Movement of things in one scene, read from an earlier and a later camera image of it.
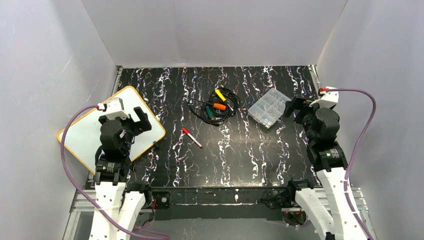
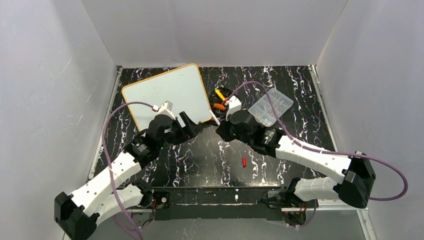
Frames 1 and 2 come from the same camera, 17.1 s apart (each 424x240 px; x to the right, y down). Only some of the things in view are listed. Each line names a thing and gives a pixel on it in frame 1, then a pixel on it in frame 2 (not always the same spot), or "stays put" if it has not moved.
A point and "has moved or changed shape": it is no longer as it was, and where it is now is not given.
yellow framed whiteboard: (83, 137) -> (182, 86)
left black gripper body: (131, 122) -> (182, 127)
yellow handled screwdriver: (219, 93) stays put
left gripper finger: (144, 124) -> (191, 129)
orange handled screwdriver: (220, 106) stays put
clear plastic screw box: (269, 108) stays put
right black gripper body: (298, 108) -> (224, 130)
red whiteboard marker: (187, 132) has moved or changed shape
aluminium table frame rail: (79, 220) stays put
